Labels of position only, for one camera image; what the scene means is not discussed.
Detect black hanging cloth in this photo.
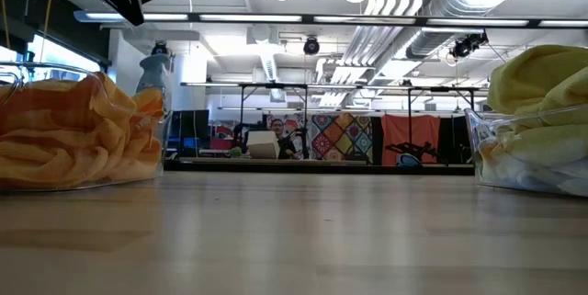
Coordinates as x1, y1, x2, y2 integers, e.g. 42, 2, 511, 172
437, 115, 473, 165

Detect silver ceiling air duct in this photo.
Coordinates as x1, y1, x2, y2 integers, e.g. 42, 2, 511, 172
403, 0, 534, 61

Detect orange hanging cloth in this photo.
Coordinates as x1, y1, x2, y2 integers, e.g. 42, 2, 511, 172
380, 113, 442, 166

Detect yellow hanging cord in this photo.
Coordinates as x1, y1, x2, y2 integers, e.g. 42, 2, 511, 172
0, 0, 11, 51
39, 0, 55, 62

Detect blue and white helmet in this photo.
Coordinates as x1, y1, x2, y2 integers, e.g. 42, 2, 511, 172
395, 152, 422, 168

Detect long ceiling light bar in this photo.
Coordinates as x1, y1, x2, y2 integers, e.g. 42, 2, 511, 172
73, 9, 588, 29

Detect dark monitor screen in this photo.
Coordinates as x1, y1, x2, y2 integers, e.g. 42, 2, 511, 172
167, 108, 211, 158

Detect orange microfiber towel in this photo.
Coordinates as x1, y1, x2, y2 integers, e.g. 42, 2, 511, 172
0, 119, 164, 191
0, 73, 165, 136

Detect white box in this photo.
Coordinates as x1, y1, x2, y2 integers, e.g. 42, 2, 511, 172
245, 130, 280, 160

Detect clear spray bottle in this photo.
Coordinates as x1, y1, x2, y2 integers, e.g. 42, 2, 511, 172
134, 52, 173, 112

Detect person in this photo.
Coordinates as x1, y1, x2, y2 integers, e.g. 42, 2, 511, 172
269, 118, 299, 161

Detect black background rig frame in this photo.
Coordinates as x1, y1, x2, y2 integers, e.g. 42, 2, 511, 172
179, 81, 488, 164

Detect colourful patchwork quilt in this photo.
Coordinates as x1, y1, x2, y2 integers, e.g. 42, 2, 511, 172
265, 111, 374, 163

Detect clear plastic basket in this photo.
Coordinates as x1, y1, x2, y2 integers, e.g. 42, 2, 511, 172
0, 61, 174, 194
463, 101, 588, 199

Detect black table frame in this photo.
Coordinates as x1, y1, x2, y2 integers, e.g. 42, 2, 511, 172
164, 156, 476, 177

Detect red equipment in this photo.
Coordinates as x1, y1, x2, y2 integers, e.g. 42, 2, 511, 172
209, 123, 241, 152

